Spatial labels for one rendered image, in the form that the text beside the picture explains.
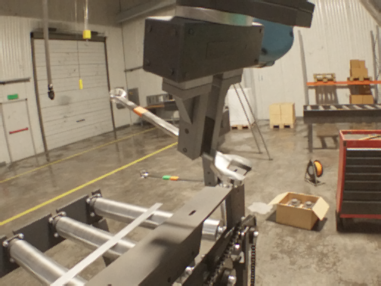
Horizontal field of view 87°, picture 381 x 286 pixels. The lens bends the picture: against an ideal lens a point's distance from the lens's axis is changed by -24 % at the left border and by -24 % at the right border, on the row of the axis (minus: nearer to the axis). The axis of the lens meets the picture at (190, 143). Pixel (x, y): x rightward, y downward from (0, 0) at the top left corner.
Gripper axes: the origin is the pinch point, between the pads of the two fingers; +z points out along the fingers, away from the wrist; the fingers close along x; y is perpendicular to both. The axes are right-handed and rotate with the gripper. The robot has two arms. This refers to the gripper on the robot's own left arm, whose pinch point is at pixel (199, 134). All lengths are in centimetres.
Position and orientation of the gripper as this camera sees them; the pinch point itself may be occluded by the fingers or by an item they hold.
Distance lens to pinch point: 29.6
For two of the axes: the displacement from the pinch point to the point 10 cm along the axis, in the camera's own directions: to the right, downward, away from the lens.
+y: -7.2, -4.4, 5.4
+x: -6.9, 3.5, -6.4
